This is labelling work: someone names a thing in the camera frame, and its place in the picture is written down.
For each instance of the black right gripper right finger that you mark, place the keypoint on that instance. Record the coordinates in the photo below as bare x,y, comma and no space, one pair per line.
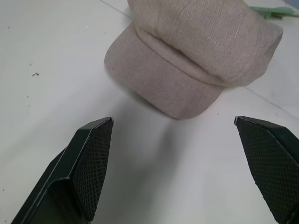
273,168

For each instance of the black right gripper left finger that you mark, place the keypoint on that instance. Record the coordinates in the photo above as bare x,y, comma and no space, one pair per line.
70,177

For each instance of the beige fabric cap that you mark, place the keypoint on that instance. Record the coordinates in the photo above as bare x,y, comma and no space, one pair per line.
187,58

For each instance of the green flat object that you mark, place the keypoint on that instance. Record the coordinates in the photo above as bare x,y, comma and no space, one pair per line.
275,11

